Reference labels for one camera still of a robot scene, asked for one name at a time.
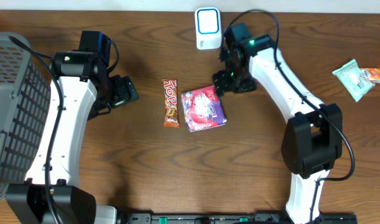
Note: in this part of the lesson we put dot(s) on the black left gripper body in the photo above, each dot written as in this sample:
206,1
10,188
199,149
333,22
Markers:
127,91

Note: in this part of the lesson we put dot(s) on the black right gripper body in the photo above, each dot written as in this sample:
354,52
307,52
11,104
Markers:
237,79

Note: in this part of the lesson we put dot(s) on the purple red tissue pack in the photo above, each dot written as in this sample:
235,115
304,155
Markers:
202,109

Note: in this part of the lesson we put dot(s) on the orange Top chocolate bar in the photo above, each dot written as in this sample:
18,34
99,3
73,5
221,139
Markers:
171,100

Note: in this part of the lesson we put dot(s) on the green wet wipes pack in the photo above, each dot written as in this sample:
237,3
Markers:
354,79

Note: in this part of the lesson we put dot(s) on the orange Kleenex tissue pack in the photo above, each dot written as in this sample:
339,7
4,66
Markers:
373,74

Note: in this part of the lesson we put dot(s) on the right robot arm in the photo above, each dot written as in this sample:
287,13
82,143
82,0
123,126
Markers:
312,141

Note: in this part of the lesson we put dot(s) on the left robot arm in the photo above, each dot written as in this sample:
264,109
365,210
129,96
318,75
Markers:
83,87

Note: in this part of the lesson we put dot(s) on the grey plastic mesh basket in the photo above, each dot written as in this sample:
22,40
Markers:
24,103

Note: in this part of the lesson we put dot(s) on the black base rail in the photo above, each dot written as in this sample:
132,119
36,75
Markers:
260,217

